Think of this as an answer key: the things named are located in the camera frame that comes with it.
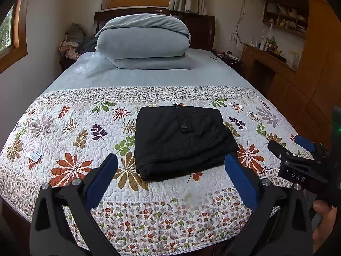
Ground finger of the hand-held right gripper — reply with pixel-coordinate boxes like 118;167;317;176
294;135;331;164
268;139;296;166

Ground cluttered wooden wall shelf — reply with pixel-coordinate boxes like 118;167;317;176
262;1;308;36

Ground wooden desk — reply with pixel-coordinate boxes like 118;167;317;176
241;44;297;99

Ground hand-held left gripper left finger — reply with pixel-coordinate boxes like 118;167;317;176
29;153;119;256

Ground person's right hand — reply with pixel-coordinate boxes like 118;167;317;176
312;200;337;251

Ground narrow wooden framed window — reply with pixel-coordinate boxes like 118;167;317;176
0;0;30;75

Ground black pants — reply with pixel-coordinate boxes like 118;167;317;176
134;104;239;182

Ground wooden wardrobe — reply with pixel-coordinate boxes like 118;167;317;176
253;0;341;150

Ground light blue bed sheet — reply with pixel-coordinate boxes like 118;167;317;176
43;48;253;94

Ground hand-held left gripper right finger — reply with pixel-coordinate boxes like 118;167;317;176
224;155;313;256

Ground small electronics with cables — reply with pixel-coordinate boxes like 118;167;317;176
212;50;240;64

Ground floral quilt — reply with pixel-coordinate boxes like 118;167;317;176
0;85;315;255

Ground dark wooden headboard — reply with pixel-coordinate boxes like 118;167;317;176
93;7;216;51

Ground white card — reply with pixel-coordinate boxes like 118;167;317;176
26;151;43;163

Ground pile of clothes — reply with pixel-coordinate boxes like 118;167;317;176
59;23;98;60

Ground hanging wall cables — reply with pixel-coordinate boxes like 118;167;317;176
230;0;247;51

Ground grey folded duvet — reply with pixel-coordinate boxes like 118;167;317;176
95;14;193;70

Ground cluster of small bottles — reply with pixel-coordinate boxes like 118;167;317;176
257;35;281;54

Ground dark wooden nightstand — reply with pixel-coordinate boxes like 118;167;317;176
212;49;244;72

